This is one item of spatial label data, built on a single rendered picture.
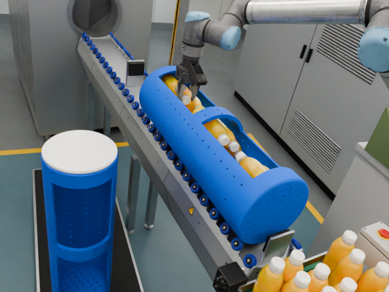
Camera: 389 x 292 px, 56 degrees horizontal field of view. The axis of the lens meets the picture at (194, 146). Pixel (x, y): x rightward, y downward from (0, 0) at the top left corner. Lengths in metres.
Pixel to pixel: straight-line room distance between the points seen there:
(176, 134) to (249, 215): 0.47
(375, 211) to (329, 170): 1.45
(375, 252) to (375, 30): 0.68
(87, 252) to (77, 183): 0.39
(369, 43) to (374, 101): 1.74
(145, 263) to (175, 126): 1.16
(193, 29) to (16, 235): 1.73
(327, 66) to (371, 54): 2.05
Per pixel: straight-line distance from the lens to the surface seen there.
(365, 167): 1.85
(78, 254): 1.68
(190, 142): 1.38
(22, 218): 2.71
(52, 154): 1.46
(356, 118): 3.01
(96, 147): 1.49
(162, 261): 2.43
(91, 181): 1.40
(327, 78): 3.23
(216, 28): 1.45
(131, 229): 2.52
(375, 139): 1.76
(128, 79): 2.21
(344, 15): 1.35
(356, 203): 1.92
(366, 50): 1.19
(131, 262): 2.22
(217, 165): 1.25
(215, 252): 1.38
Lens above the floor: 1.90
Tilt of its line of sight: 33 degrees down
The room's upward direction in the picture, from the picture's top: 11 degrees clockwise
